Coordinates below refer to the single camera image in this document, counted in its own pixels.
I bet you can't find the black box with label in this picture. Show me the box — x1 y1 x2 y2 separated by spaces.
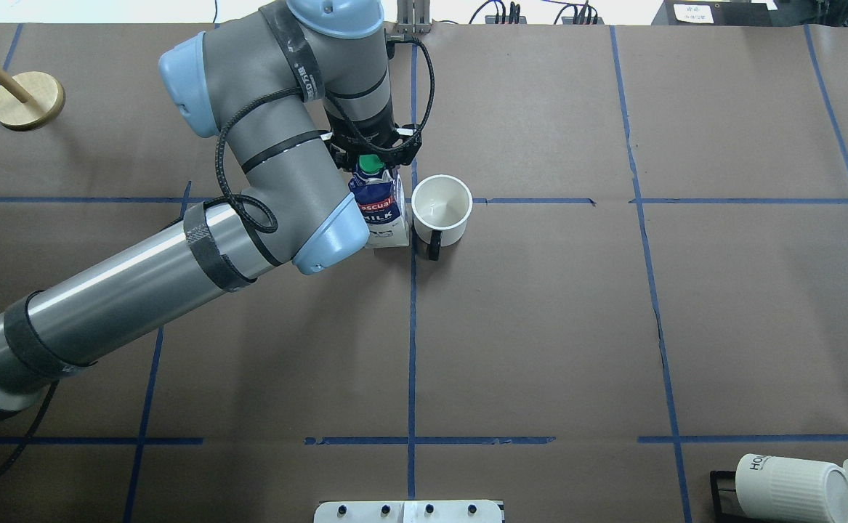
650 1 783 27

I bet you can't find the blue white milk carton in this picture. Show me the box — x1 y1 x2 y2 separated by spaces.
348 153 410 249

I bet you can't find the wooden mug tree stand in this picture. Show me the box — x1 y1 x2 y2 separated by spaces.
0 66 66 131

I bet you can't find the white smiley mug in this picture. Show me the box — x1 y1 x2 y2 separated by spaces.
411 174 474 262

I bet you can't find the white pedestal column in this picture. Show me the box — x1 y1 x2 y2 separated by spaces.
313 499 506 522

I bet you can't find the white mug lower rack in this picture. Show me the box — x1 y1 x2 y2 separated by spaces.
735 453 848 522

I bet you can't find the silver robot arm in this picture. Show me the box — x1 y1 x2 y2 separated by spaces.
0 1 397 421

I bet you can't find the aluminium frame post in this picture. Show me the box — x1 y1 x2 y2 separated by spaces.
395 0 432 34

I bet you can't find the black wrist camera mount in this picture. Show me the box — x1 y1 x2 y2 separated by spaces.
320 123 421 171

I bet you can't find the black wire mug rack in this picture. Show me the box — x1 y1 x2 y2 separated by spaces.
709 471 747 522

